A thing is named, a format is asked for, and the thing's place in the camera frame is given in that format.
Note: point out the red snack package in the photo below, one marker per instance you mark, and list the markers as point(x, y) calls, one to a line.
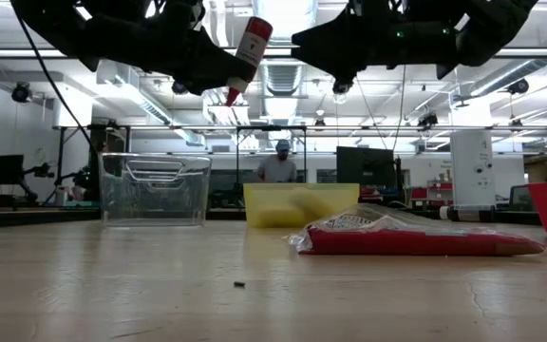
point(411, 242)

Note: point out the purplish red dropper bottle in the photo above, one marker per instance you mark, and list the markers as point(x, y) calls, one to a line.
point(252, 50)

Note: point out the clear plastic bin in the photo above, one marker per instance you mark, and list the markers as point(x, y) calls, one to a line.
point(155, 199)

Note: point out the black ceiling spotlight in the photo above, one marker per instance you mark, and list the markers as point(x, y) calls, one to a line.
point(342, 86)
point(178, 88)
point(21, 92)

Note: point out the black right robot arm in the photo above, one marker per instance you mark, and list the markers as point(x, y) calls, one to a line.
point(492, 24)

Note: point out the silver ventilation duct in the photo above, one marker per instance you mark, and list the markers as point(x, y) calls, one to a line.
point(280, 14)

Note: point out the small black monitor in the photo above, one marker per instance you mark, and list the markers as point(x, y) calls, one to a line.
point(4, 169)

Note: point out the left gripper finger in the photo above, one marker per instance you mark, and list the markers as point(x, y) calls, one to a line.
point(221, 66)

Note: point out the person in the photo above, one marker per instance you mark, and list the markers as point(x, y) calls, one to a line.
point(277, 168)

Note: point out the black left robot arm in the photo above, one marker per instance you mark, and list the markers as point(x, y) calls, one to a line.
point(50, 19)

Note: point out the large black monitor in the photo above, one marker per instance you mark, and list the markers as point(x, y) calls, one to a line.
point(364, 171)

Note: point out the black bottle white cap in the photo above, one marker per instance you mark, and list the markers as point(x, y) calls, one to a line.
point(470, 214)

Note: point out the black aluminium table frame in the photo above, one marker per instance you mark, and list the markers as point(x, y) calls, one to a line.
point(36, 218)

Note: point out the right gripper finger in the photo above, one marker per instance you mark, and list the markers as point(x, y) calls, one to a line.
point(335, 43)

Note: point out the white pillar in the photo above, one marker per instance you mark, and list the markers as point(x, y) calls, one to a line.
point(473, 171)

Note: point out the yellow plastic bin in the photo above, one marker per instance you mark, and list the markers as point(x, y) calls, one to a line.
point(264, 195)

